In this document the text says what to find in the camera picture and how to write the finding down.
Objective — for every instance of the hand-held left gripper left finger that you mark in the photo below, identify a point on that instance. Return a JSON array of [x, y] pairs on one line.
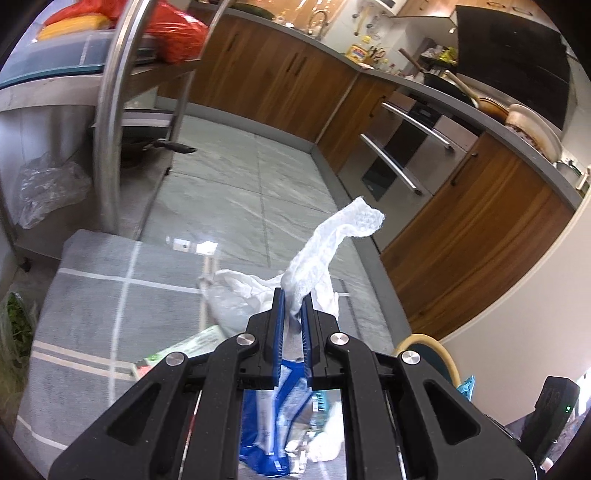
[[278, 332]]

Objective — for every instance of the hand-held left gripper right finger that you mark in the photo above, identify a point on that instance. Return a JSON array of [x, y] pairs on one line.
[[305, 341]]

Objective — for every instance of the white paper towel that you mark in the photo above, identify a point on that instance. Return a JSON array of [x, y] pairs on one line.
[[318, 258]]

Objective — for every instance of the white Coltalin medicine box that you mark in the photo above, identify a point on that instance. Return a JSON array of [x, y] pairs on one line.
[[194, 344]]

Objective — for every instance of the yellow-rimmed bin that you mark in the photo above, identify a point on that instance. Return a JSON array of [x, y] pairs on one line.
[[434, 357]]

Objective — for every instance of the white plastic bag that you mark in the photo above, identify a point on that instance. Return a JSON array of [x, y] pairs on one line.
[[235, 295]]

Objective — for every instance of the light blue wrapper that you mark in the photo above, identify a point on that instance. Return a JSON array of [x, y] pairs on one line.
[[467, 387]]

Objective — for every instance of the blue snack packet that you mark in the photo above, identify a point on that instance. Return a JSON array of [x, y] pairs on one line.
[[258, 443]]

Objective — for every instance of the grey striped rug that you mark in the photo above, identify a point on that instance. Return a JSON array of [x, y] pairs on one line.
[[83, 300]]

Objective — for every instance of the wooden kitchen cabinets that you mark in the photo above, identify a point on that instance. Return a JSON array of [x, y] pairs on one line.
[[485, 221]]

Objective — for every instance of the black pan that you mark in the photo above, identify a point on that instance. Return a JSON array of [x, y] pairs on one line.
[[178, 146]]

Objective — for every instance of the built-in steel oven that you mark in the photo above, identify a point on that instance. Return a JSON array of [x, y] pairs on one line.
[[415, 152]]

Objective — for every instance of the steel rack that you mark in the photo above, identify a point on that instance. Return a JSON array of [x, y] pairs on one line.
[[111, 138]]

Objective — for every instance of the green leafy vegetables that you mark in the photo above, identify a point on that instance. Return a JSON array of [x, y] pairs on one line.
[[16, 323]]

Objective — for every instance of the clear plastic bag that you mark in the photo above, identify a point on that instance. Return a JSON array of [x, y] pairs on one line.
[[46, 189]]

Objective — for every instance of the grey countertop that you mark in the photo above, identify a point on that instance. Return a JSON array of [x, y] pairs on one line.
[[508, 138]]

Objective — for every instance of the white pot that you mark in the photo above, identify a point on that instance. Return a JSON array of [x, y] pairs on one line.
[[535, 134]]

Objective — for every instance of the dark wok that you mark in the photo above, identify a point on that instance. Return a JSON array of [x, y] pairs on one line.
[[450, 90]]

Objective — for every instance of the yellow bottle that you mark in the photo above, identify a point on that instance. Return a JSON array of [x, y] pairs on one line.
[[358, 53]]

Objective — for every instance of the steel faucet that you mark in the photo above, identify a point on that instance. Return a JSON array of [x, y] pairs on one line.
[[318, 21]]

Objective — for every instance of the red plastic bag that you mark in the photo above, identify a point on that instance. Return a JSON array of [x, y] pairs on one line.
[[173, 30]]

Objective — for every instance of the grey plastic container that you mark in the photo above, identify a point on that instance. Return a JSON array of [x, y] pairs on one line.
[[55, 55]]

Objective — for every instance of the yellow packet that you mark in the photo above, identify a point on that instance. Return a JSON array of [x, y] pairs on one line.
[[74, 26]]

